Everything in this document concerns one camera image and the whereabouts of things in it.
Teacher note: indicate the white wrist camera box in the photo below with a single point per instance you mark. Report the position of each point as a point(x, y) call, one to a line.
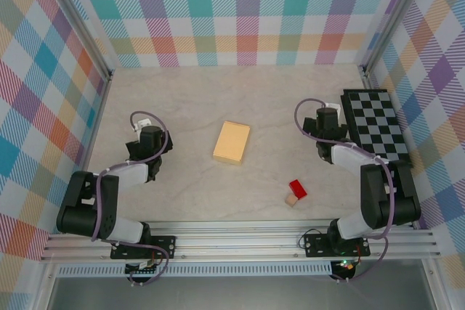
point(142, 123)
point(333, 107)

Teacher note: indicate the circuit board with lit LEDs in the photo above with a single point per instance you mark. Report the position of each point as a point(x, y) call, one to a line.
point(347, 265)

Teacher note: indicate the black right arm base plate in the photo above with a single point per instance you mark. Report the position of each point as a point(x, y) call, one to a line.
point(314, 244)

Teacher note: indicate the circuit board with black connector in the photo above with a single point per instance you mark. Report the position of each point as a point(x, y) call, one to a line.
point(143, 268)

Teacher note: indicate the grey metal panel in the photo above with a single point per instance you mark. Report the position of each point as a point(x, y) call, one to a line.
point(236, 293)

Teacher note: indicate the aluminium corner post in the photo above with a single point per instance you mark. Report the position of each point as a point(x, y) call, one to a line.
point(76, 16)
point(395, 16)

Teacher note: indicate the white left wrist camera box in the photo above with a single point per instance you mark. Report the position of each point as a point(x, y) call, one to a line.
point(142, 123)

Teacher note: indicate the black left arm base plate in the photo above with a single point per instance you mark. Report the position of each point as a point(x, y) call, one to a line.
point(167, 242)

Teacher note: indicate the red wooden block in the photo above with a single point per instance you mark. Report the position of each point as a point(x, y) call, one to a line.
point(298, 189)

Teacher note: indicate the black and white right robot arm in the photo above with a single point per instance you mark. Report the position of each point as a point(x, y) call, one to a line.
point(385, 197)

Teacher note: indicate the black and grey checkerboard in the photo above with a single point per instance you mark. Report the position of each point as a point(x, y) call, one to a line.
point(378, 125)

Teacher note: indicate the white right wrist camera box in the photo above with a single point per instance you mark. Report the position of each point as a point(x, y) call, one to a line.
point(333, 107)

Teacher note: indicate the orange paper box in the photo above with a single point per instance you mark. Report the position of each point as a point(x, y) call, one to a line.
point(232, 143)

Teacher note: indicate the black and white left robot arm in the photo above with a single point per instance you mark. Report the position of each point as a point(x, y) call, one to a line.
point(83, 208)

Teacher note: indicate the aluminium rail frame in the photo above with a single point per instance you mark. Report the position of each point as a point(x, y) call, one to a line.
point(236, 241)

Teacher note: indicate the beige wooden cube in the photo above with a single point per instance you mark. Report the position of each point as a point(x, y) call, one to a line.
point(291, 200)

